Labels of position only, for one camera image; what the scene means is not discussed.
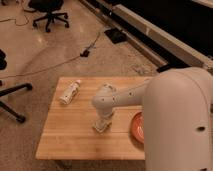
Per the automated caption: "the white sponge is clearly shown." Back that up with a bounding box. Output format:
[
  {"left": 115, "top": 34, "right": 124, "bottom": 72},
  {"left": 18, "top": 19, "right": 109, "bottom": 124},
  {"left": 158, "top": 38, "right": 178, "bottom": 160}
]
[{"left": 93, "top": 121, "right": 111, "bottom": 133}]

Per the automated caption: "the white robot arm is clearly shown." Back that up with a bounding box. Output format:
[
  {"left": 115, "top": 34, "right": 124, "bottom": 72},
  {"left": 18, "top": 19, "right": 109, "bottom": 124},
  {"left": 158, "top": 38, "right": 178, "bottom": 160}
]
[{"left": 92, "top": 67, "right": 213, "bottom": 171}]

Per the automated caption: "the orange plate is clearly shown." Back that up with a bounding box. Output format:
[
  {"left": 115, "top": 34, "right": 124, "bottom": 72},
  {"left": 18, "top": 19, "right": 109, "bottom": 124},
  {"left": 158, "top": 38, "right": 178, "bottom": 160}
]
[{"left": 130, "top": 112, "right": 144, "bottom": 143}]

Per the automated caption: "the white plastic bottle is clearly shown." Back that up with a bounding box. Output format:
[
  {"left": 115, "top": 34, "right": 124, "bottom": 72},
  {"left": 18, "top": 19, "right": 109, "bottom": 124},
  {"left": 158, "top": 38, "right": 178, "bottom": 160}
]
[{"left": 59, "top": 80, "right": 81, "bottom": 104}]

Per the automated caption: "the wooden table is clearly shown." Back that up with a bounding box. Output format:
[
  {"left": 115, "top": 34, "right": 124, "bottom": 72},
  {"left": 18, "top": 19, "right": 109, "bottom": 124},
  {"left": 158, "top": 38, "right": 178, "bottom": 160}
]
[{"left": 36, "top": 76, "right": 145, "bottom": 160}]

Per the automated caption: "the black floor mat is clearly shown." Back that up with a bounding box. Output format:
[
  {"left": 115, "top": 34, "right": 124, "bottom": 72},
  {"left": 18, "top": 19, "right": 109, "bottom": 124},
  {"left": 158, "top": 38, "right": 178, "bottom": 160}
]
[{"left": 105, "top": 28, "right": 127, "bottom": 44}]

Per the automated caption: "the black chair base left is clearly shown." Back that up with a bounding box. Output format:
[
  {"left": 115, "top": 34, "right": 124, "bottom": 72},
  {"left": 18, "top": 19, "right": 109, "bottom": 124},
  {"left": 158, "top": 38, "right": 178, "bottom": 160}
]
[{"left": 0, "top": 83, "right": 33, "bottom": 124}]

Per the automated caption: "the black office chair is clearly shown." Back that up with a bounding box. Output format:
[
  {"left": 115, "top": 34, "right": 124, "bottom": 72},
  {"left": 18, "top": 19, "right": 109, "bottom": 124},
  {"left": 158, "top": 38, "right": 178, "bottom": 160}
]
[{"left": 28, "top": 0, "right": 69, "bottom": 33}]

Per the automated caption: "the black floor cable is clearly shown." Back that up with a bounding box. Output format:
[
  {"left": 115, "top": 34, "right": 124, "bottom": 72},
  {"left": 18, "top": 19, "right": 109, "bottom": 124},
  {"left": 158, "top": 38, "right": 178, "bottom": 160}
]
[{"left": 0, "top": 29, "right": 104, "bottom": 80}]

